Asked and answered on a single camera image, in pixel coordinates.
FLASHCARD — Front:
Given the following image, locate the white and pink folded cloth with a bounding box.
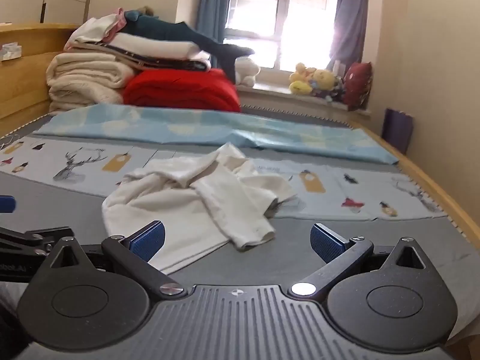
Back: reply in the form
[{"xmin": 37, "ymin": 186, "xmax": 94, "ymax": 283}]
[{"xmin": 64, "ymin": 7, "xmax": 126, "ymax": 51}]

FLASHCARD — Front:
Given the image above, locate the yellow plush toy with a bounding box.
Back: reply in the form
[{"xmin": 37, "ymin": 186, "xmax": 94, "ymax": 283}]
[{"xmin": 289, "ymin": 62, "xmax": 319, "ymax": 96}]

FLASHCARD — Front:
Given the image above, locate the dark striped folded blanket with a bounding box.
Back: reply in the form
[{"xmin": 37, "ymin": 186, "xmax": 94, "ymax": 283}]
[{"xmin": 67, "ymin": 43, "xmax": 212, "ymax": 73}]

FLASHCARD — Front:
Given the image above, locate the wooden bed frame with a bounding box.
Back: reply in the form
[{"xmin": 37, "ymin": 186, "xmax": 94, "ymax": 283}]
[{"xmin": 0, "ymin": 23, "xmax": 480, "ymax": 248}]

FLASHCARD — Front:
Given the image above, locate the purple blue curtain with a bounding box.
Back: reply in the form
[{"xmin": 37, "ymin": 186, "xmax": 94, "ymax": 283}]
[{"xmin": 326, "ymin": 0, "xmax": 372, "ymax": 72}]

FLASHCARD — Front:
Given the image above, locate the cream folded blanket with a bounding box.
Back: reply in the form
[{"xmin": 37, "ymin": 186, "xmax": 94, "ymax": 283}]
[{"xmin": 46, "ymin": 52, "xmax": 136, "ymax": 115}]

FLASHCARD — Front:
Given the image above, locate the white plush toy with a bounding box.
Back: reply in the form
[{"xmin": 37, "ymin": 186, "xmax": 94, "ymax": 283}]
[{"xmin": 234, "ymin": 57, "xmax": 261, "ymax": 87}]

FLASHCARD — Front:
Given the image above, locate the plush doll with yellow hair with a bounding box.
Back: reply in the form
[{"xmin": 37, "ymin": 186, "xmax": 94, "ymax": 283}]
[{"xmin": 311, "ymin": 68, "xmax": 344, "ymax": 102}]

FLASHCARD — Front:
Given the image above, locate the tissue box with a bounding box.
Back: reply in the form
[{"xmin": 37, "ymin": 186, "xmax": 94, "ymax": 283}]
[{"xmin": 0, "ymin": 42, "xmax": 23, "ymax": 61}]

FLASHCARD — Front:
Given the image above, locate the dark red cushion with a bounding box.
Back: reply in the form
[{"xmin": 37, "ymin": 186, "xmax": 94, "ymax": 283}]
[{"xmin": 342, "ymin": 61, "xmax": 374, "ymax": 112}]

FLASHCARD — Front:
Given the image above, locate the deer print bed sheet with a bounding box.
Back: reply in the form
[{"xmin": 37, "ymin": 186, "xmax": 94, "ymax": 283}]
[{"xmin": 0, "ymin": 135, "xmax": 449, "ymax": 222}]

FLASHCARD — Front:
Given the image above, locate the light blue folded sheet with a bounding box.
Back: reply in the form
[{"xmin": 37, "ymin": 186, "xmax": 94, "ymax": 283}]
[{"xmin": 33, "ymin": 104, "xmax": 400, "ymax": 165}]

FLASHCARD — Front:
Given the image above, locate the white window sill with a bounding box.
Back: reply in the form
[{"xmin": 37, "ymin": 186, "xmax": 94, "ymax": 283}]
[{"xmin": 236, "ymin": 68, "xmax": 372, "ymax": 114}]

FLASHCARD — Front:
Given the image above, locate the purple bag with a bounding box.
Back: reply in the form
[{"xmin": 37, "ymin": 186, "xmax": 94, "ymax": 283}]
[{"xmin": 382, "ymin": 108, "xmax": 414, "ymax": 154}]

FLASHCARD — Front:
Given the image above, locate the window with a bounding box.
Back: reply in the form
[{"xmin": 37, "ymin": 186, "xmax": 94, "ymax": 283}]
[{"xmin": 225, "ymin": 0, "xmax": 342, "ymax": 71}]

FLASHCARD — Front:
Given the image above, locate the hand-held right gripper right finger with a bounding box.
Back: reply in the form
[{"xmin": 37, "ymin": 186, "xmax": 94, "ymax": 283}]
[{"xmin": 288, "ymin": 223, "xmax": 430, "ymax": 302}]

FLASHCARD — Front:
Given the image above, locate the red folded blanket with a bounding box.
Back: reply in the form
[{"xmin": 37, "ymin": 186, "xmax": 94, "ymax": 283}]
[{"xmin": 123, "ymin": 68, "xmax": 241, "ymax": 113}]

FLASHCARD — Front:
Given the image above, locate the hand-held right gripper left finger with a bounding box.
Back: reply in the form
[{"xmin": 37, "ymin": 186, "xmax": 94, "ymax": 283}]
[{"xmin": 47, "ymin": 220, "xmax": 188, "ymax": 301}]

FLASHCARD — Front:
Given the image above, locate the white small garment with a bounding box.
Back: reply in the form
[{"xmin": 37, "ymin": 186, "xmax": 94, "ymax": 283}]
[{"xmin": 102, "ymin": 142, "xmax": 299, "ymax": 275}]

